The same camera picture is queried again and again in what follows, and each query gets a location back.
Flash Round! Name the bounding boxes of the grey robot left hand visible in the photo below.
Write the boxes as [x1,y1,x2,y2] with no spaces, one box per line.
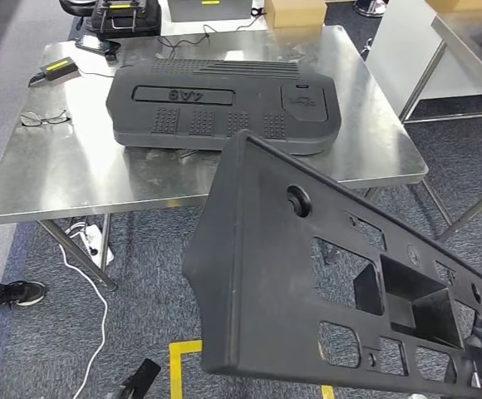
[112,357,162,399]

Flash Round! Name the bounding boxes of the black plastic licence plate bracket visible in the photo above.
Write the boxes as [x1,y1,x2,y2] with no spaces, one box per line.
[181,130,482,399]

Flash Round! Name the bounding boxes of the stainless steel workbench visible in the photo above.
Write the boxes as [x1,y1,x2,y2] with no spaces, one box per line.
[0,24,428,292]
[399,0,482,244]

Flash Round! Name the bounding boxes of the white power strip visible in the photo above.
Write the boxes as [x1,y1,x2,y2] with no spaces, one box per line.
[79,223,115,265]

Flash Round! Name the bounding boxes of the person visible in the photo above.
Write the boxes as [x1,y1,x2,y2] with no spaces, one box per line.
[0,268,47,392]

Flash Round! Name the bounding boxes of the black plastic engine cover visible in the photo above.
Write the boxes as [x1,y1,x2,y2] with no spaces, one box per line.
[106,57,343,156]

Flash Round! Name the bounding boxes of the eyeglasses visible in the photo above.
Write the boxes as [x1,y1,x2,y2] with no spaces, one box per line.
[20,109,72,128]

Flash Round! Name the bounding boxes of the white panel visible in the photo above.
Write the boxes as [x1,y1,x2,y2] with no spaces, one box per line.
[365,0,482,116]

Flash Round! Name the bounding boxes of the black adapter with yellow label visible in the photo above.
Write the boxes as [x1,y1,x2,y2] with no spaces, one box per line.
[28,57,80,88]

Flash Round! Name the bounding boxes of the black smartphone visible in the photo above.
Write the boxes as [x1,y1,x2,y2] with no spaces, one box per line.
[74,33,121,57]

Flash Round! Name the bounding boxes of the cardboard box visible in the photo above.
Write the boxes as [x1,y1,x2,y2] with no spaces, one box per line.
[264,0,328,30]
[425,0,482,13]

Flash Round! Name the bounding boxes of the black carrying case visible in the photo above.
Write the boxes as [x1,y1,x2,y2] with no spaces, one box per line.
[91,0,162,41]

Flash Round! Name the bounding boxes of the chrome round stanchion base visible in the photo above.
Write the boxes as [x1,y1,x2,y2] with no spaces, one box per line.
[353,0,387,17]

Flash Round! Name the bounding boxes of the grey box with yellow label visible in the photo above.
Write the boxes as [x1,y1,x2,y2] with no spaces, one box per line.
[167,0,253,23]

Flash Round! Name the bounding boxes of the white power cable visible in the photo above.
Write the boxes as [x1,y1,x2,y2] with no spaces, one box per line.
[58,219,109,399]

